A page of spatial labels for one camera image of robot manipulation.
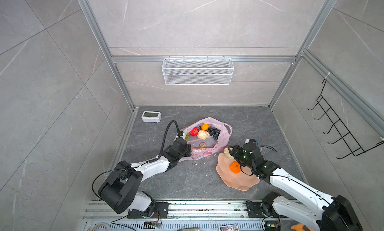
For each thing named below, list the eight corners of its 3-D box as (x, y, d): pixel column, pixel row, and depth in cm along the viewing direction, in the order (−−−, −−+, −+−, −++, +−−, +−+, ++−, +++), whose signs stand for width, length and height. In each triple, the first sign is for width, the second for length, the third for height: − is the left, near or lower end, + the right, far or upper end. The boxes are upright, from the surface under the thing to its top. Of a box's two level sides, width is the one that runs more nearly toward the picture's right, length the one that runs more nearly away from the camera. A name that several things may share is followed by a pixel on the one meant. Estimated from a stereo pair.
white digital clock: (141, 122, 111) (140, 119, 108) (144, 114, 117) (142, 111, 114) (160, 122, 111) (159, 119, 108) (162, 114, 117) (161, 111, 114)
